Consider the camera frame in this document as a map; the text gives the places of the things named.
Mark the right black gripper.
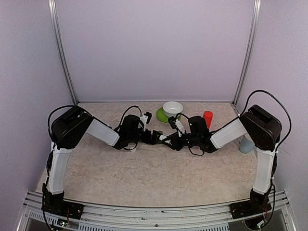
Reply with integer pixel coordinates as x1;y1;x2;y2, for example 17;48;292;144
162;130;201;151

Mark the small white pill bottle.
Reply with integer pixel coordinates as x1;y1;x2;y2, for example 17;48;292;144
159;135;167;141

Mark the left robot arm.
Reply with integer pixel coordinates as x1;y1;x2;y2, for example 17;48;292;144
43;105;162;214

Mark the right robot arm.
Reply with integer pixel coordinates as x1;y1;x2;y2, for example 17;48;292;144
159;105;282;214

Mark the green plate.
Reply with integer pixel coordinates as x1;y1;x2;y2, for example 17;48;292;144
156;107;183;123

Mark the white ceramic bowl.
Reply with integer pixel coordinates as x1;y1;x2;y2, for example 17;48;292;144
162;101;183;117

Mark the red cylindrical container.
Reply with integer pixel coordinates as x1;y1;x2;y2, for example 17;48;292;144
203;111;213;128

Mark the light blue mug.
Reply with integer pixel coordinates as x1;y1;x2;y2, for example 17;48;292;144
239;136;255;154

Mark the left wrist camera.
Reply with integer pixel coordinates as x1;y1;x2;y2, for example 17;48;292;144
140;112;152;131

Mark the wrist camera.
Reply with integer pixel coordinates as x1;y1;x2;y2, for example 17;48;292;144
168;116;186;136
140;112;152;131

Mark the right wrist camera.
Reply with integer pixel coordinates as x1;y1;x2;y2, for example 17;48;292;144
168;116;186;136

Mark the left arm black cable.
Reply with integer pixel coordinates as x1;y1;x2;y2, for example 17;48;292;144
117;105;144;130

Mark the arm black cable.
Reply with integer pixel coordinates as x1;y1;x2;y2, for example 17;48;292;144
244;90;293;150
117;105;144;130

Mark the right aluminium frame post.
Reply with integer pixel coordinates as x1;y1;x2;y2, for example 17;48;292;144
232;0;261;108

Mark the aluminium frame post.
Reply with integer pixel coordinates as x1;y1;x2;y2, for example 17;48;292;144
232;0;261;108
48;0;79;105

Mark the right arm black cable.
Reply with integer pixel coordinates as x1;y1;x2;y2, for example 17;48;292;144
244;90;293;150

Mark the front aluminium rail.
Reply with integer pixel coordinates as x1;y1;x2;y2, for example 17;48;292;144
16;191;299;231

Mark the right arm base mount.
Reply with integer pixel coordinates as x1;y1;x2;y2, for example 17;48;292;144
230;189;272;219

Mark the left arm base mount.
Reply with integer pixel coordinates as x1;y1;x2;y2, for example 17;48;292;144
42;190;84;220

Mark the left aluminium frame post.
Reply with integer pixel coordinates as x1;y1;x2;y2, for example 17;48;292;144
48;0;79;105

